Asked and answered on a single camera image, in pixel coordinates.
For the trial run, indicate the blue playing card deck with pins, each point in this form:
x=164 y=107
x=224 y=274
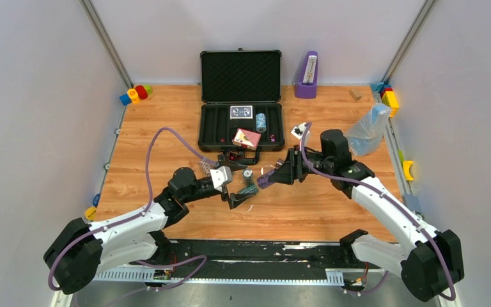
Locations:
x=241 y=112

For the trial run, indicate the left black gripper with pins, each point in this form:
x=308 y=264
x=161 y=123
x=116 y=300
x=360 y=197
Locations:
x=227 y=192

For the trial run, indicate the yellow blue round tags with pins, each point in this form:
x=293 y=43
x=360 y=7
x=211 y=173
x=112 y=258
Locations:
x=91 y=211

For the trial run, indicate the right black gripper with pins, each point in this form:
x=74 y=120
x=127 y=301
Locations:
x=293 y=170

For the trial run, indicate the light blue chip stack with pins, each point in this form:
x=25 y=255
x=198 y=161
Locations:
x=261 y=123

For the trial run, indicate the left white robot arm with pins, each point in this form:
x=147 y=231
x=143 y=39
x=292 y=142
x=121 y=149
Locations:
x=82 y=250

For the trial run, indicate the purple metronome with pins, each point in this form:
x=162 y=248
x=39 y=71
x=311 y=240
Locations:
x=306 y=77

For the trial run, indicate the purple chip stack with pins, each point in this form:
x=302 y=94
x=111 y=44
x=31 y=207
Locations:
x=264 y=181

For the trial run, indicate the small wooden block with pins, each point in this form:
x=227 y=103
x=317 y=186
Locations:
x=355 y=94

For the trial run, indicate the red playing card box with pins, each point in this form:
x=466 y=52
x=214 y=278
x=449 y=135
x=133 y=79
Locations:
x=246 y=139

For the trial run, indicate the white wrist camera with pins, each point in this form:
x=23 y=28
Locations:
x=299 y=131
x=221 y=177

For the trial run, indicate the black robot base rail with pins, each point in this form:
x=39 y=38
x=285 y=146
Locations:
x=244 y=262

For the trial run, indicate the clear plastic bag blue contents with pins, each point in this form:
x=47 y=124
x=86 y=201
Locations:
x=364 y=136

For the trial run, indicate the black red case tag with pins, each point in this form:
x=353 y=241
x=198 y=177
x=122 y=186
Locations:
x=236 y=158

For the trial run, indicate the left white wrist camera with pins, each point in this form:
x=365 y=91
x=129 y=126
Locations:
x=221 y=177

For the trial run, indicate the coloured toy blocks stack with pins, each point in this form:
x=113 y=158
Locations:
x=387 y=96

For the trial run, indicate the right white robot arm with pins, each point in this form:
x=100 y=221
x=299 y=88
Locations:
x=428 y=261

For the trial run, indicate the clear round dealer button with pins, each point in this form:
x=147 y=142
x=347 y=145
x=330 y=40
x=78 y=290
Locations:
x=267 y=169

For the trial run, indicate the coloured toy cylinders cluster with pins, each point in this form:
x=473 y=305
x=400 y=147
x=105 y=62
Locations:
x=136 y=94

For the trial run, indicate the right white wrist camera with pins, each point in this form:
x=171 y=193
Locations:
x=299 y=131

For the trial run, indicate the black poker set case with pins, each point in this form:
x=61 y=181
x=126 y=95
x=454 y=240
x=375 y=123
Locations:
x=240 y=78

